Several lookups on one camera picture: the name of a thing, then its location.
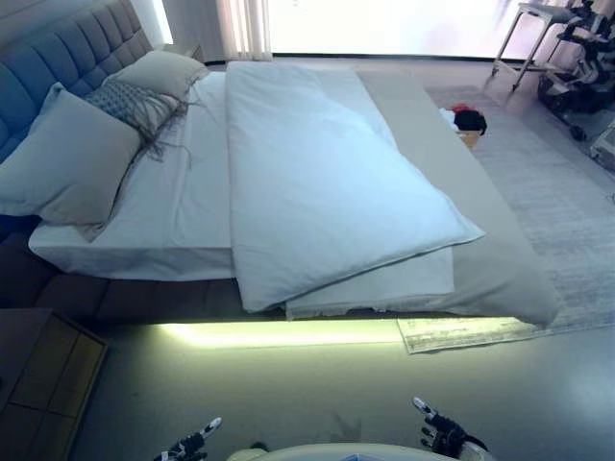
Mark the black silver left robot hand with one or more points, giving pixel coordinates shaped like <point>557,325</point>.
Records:
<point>188,444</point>

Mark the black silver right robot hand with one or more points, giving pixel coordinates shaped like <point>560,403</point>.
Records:
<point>439,427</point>

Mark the white duvet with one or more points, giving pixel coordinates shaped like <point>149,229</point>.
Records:
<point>312,168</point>

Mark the bed with white sheet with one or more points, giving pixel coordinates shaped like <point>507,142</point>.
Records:
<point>490,269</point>

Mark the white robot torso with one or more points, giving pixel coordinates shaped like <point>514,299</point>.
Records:
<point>327,453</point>

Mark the wooden nightstand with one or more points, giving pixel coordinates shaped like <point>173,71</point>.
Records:
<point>43,374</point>

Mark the white sheeted mattress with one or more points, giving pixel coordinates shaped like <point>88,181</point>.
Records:
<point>192,201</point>

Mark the grey area rug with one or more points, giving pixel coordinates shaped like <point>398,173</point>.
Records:
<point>548,192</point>

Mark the cardboard box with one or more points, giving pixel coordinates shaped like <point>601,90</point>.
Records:
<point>470,139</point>

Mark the black garment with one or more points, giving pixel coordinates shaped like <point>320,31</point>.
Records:
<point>471,121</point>

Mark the white garment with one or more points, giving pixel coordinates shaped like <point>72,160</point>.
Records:
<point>448,119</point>

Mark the beige pillow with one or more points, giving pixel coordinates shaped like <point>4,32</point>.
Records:
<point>158,72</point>
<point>62,158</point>

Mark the red garment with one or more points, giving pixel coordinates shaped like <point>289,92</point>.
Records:
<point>462,106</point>

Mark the grey fringed knit cushion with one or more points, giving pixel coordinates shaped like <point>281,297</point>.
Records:
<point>120,98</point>

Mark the black white wheeled machine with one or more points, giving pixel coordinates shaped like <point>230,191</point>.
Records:
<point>576,81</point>

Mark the light wooden bedside table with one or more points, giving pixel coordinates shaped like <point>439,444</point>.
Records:
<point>185,52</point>

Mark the tufted upholstered headboard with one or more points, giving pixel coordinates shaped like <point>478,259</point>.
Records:
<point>57,53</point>

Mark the beige curtain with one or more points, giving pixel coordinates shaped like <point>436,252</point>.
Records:
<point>242,29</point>

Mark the dark brown bed frame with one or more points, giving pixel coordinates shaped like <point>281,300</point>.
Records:
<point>120,298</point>

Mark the metal frame table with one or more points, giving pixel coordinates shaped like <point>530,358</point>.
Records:
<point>521,43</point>

